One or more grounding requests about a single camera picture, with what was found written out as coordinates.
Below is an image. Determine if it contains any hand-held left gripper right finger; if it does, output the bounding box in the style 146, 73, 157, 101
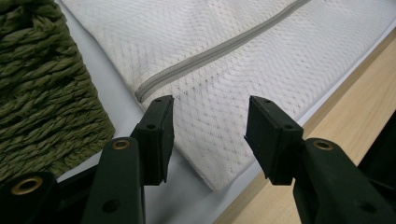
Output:
244, 95, 304, 187

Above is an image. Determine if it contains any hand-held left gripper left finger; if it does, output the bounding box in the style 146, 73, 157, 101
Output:
130, 94, 176, 187

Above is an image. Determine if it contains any white mesh laundry bag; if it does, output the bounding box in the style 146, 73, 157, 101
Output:
60, 0, 396, 192

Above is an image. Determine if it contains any green woven basket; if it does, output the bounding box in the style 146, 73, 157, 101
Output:
0, 0, 116, 185

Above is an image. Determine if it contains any white table mat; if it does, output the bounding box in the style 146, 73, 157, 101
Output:
54, 0, 396, 224

